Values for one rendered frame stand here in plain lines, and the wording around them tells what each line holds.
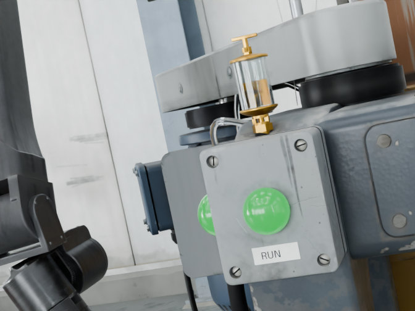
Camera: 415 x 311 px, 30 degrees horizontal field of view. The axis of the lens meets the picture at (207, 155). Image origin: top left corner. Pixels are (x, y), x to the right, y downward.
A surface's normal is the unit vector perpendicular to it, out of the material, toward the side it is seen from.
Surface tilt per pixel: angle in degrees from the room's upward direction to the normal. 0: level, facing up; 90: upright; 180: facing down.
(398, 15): 90
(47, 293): 75
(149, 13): 90
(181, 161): 90
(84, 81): 90
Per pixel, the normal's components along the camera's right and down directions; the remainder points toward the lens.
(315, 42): -0.66, 0.18
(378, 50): 0.49, -0.05
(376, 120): -0.32, -0.08
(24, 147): 0.78, -0.52
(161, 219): 0.14, 0.02
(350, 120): -0.36, -0.45
